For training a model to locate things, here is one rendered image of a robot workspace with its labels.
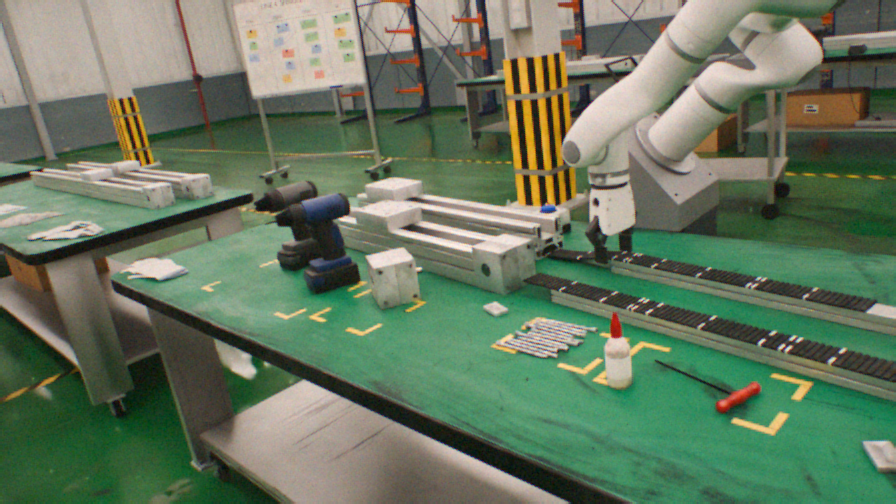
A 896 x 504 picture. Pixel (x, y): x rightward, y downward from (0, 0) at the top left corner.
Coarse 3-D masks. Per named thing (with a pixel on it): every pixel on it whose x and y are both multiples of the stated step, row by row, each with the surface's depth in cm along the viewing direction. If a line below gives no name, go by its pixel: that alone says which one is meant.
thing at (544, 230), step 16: (432, 208) 185; (448, 208) 183; (464, 208) 186; (480, 208) 180; (496, 208) 176; (448, 224) 181; (464, 224) 176; (480, 224) 172; (496, 224) 165; (512, 224) 161; (528, 224) 158; (544, 224) 162; (560, 224) 162; (544, 240) 159; (560, 240) 162; (544, 256) 160
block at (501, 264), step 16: (496, 240) 146; (512, 240) 144; (528, 240) 143; (480, 256) 143; (496, 256) 138; (512, 256) 140; (528, 256) 143; (480, 272) 144; (496, 272) 140; (512, 272) 141; (528, 272) 144; (496, 288) 142; (512, 288) 142
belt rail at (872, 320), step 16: (624, 272) 142; (640, 272) 139; (656, 272) 135; (688, 288) 130; (704, 288) 127; (720, 288) 125; (736, 288) 122; (768, 304) 118; (784, 304) 116; (800, 304) 113; (816, 304) 111; (832, 320) 110; (848, 320) 108; (864, 320) 106; (880, 320) 104
